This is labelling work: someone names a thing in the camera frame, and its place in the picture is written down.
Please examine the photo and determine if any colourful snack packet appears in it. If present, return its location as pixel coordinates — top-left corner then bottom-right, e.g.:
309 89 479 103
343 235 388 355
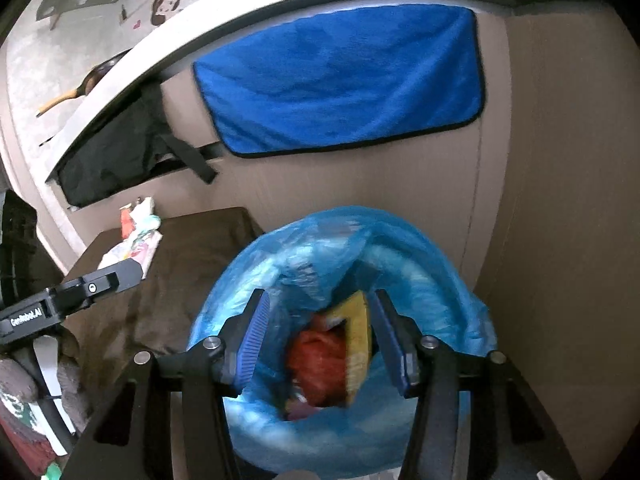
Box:
97 230 163 281

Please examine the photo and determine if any yellow snack packet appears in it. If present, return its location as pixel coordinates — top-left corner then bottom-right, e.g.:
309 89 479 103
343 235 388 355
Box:
325 292 373 406

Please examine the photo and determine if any dark brown low table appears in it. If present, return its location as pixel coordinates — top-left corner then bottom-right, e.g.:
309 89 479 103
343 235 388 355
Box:
60 206 266 361

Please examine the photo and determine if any white plastic strip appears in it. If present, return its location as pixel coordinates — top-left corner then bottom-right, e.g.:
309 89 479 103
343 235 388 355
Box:
32 335 76 456

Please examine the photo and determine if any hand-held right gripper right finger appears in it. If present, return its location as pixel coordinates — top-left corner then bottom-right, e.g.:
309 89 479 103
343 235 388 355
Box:
367 289 583 480

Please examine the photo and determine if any black cloth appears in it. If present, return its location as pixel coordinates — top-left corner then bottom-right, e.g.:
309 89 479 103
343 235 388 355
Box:
56 82 218 208

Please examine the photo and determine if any blue towel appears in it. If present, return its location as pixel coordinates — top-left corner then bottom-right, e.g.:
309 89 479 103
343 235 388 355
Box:
192 4 487 158

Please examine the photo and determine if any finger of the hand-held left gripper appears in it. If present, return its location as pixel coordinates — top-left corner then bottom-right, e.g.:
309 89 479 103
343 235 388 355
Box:
47 258 143 317

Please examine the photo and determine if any black pan with wooden handle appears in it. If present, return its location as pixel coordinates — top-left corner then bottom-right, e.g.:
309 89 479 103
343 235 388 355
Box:
36 50 131 118

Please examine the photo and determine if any white plastic wrapper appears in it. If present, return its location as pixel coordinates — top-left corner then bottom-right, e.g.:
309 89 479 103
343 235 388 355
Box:
135 197 162 233

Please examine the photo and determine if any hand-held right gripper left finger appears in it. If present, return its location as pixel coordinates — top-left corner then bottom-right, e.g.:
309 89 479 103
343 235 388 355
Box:
60 287 273 480

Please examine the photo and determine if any blue plastic bag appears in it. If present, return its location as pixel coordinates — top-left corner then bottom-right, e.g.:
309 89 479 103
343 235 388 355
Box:
187 205 498 476

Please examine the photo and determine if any small red white wrapper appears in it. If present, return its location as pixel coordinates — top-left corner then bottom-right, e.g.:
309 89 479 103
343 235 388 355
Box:
119 205 138 241

